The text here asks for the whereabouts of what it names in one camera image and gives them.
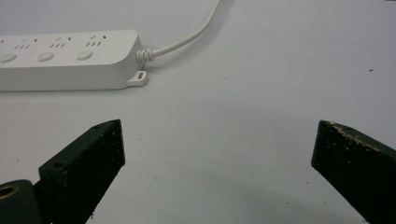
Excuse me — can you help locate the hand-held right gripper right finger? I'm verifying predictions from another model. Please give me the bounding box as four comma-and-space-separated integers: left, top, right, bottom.
310, 119, 396, 224

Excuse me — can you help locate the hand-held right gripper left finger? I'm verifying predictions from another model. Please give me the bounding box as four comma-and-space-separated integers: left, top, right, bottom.
33, 119, 126, 224

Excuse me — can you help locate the white power strip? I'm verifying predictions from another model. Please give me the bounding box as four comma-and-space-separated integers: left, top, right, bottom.
0, 29, 149, 92

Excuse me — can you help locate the white power strip cable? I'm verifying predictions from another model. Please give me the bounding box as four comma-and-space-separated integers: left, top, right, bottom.
135, 0, 222, 63

